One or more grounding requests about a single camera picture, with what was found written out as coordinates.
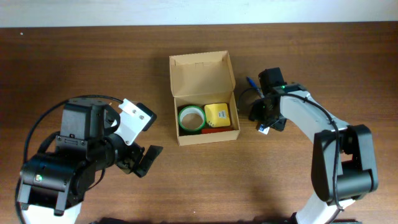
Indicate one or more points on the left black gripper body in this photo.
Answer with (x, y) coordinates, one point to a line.
(134, 158)

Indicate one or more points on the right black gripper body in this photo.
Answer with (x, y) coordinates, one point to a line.
(259, 112)

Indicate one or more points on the small blue white box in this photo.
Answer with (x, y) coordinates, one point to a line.
(262, 128)

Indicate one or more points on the blue ballpoint pen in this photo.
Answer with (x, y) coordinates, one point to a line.
(254, 86)

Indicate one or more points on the yellow sticky note pad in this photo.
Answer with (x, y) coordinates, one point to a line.
(217, 115)

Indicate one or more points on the green tape roll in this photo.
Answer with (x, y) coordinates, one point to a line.
(192, 119)

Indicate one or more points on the red utility knife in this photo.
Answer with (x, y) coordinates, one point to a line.
(216, 130)

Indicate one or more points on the brown cardboard box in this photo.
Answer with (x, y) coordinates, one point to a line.
(203, 79)

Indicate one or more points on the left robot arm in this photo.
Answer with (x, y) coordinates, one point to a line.
(93, 137)

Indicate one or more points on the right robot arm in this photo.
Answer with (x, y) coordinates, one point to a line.
(344, 167)

